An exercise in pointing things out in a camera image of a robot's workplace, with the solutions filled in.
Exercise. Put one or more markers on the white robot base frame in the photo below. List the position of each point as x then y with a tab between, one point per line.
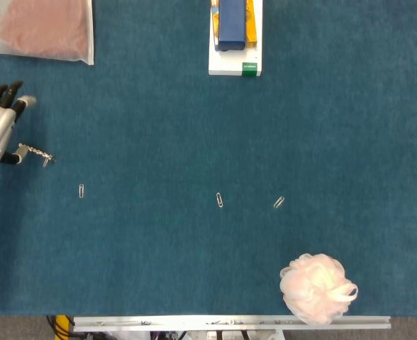
130	336

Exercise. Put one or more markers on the yellow orange box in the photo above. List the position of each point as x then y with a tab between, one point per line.
251	28

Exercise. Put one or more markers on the dark blue long box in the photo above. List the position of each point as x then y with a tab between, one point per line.
231	25

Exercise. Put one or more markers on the blue felt table cloth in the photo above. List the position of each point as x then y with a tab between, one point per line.
194	141

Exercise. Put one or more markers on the paperclip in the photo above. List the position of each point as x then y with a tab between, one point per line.
219	200
279	202
45	163
81	191

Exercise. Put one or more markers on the pink mesh bath pouf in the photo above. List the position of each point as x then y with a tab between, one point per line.
311	287

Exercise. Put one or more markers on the aluminium profile rail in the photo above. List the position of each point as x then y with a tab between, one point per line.
194	323

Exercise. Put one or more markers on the white box with green label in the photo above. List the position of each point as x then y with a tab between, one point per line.
229	65

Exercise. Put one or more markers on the frosted bag with red cloth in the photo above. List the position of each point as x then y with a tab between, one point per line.
34	28

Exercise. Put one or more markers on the silver bead chain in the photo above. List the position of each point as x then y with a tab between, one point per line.
38	152

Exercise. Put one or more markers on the teal yellow box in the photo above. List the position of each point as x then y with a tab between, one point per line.
214	21

